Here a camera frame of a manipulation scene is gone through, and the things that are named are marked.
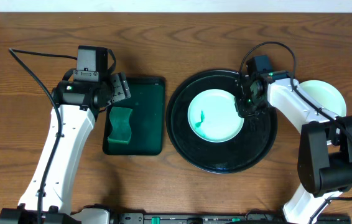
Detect pale green plate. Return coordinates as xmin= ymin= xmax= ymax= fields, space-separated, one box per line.
xmin=187 ymin=89 xmax=244 ymax=143
xmin=300 ymin=80 xmax=347 ymax=117

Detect green sponge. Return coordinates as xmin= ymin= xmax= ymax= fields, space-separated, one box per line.
xmin=107 ymin=106 xmax=132 ymax=144

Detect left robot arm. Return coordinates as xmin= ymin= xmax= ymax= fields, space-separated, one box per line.
xmin=0 ymin=73 xmax=131 ymax=223

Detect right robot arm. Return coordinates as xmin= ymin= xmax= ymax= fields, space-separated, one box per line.
xmin=236 ymin=71 xmax=352 ymax=223

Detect rectangular black water tray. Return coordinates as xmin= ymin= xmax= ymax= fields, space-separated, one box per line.
xmin=103 ymin=77 xmax=165 ymax=156

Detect round black tray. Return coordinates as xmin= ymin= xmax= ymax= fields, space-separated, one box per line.
xmin=166 ymin=70 xmax=277 ymax=174

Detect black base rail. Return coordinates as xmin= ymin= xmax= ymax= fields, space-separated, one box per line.
xmin=113 ymin=208 xmax=352 ymax=224

